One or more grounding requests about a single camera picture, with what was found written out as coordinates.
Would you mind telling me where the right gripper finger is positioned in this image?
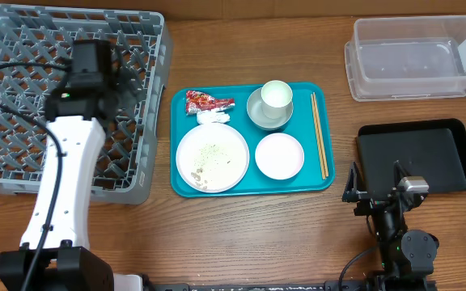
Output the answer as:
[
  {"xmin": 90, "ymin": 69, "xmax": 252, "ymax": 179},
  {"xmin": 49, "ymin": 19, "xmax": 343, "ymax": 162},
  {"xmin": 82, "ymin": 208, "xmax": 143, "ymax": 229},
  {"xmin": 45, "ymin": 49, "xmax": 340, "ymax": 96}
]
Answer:
[
  {"xmin": 393, "ymin": 160, "xmax": 409, "ymax": 189},
  {"xmin": 341, "ymin": 162, "xmax": 367, "ymax": 203}
]

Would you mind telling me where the small pink bowl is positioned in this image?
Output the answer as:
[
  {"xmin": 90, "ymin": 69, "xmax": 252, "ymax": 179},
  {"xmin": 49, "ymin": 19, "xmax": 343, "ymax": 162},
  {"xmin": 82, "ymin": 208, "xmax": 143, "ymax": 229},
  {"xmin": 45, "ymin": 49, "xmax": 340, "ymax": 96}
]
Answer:
[{"xmin": 255, "ymin": 133, "xmax": 305, "ymax": 180}]

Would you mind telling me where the red snack wrapper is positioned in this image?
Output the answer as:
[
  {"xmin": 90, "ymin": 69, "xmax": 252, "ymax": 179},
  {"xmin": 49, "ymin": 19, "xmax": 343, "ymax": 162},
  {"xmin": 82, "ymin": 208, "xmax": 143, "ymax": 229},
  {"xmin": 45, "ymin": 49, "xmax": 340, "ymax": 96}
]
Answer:
[{"xmin": 185, "ymin": 91, "xmax": 235, "ymax": 115}]

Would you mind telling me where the cream cup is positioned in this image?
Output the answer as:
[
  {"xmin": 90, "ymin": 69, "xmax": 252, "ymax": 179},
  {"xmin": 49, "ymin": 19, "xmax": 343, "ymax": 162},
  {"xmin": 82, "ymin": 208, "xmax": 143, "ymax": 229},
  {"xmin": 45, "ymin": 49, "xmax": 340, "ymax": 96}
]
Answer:
[{"xmin": 261, "ymin": 80, "xmax": 293, "ymax": 119}]

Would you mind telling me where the white napkin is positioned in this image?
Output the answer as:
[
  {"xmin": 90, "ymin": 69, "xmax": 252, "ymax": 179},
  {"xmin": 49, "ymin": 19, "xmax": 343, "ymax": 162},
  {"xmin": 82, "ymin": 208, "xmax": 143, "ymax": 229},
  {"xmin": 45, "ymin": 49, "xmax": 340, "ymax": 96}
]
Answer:
[{"xmin": 197, "ymin": 111, "xmax": 231, "ymax": 124}]

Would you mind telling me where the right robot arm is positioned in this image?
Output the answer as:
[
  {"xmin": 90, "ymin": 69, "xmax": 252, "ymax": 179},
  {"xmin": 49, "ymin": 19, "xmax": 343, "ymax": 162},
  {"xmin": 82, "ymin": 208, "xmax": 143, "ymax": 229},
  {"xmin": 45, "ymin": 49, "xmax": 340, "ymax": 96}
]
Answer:
[{"xmin": 337, "ymin": 162, "xmax": 439, "ymax": 290}]

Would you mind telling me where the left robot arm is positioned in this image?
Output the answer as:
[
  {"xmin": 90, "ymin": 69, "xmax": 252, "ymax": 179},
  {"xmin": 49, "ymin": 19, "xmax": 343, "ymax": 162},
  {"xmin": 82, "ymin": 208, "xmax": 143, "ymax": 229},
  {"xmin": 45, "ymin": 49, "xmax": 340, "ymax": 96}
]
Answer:
[{"xmin": 0, "ymin": 40, "xmax": 149, "ymax": 290}]

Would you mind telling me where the black tray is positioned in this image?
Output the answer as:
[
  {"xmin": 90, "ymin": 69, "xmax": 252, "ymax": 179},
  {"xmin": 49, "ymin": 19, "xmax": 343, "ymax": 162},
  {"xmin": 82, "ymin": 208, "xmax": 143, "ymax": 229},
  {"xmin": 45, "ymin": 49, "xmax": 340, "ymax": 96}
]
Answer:
[{"xmin": 356, "ymin": 118, "xmax": 466, "ymax": 195}]

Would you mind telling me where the left wooden chopstick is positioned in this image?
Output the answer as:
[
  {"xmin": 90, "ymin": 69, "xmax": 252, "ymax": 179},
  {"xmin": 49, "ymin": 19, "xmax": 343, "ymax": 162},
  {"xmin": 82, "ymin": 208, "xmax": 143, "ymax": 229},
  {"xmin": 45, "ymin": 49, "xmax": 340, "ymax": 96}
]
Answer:
[{"xmin": 311, "ymin": 92, "xmax": 328, "ymax": 180}]

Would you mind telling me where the wooden chopstick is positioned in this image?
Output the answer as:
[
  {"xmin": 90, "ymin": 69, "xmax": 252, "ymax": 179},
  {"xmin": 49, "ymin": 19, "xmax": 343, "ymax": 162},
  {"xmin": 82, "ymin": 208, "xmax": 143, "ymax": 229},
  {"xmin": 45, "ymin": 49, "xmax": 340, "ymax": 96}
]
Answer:
[
  {"xmin": 311, "ymin": 92, "xmax": 328, "ymax": 180},
  {"xmin": 311, "ymin": 92, "xmax": 329, "ymax": 179}
]

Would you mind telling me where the grey dish rack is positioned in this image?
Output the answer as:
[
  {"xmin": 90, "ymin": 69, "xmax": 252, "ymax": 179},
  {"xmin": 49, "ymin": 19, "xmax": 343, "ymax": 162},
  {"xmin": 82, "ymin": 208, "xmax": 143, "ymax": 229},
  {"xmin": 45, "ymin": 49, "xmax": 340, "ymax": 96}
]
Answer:
[{"xmin": 0, "ymin": 4, "xmax": 173, "ymax": 205}]

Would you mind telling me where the teal serving tray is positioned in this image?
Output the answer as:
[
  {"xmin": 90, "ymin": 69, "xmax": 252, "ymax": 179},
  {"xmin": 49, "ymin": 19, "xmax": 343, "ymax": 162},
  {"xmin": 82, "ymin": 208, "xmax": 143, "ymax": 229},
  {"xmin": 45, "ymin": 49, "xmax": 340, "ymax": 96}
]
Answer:
[{"xmin": 170, "ymin": 82, "xmax": 336, "ymax": 198}]

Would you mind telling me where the right wooden chopstick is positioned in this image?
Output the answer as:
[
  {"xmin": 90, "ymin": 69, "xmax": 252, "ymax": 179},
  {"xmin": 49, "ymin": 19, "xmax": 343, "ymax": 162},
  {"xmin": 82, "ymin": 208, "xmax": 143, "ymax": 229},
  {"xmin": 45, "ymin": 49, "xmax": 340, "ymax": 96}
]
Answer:
[{"xmin": 311, "ymin": 92, "xmax": 329, "ymax": 179}]

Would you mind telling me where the clear plastic bin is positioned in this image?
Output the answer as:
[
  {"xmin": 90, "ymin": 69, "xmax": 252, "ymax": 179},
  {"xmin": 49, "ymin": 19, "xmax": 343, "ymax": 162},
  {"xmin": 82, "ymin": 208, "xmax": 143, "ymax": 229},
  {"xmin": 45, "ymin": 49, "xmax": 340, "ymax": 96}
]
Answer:
[{"xmin": 345, "ymin": 15, "xmax": 466, "ymax": 102}]

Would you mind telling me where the grey-green bowl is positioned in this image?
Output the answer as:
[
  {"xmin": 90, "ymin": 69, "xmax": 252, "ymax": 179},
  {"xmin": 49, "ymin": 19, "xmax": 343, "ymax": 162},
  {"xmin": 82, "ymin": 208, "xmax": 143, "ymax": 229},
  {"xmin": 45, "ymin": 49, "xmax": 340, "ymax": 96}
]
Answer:
[{"xmin": 247, "ymin": 88, "xmax": 294, "ymax": 131}]

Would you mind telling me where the large white plate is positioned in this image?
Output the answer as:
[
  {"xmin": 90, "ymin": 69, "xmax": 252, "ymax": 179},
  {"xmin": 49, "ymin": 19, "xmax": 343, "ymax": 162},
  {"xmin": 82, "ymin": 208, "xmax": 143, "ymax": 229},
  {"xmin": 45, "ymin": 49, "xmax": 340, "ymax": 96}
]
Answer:
[{"xmin": 176, "ymin": 123, "xmax": 250, "ymax": 194}]

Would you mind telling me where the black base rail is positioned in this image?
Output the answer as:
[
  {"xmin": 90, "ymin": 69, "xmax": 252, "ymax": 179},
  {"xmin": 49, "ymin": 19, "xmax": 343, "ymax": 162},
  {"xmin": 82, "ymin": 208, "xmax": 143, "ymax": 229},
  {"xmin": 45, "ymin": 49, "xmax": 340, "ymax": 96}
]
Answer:
[{"xmin": 143, "ymin": 279, "xmax": 438, "ymax": 291}]

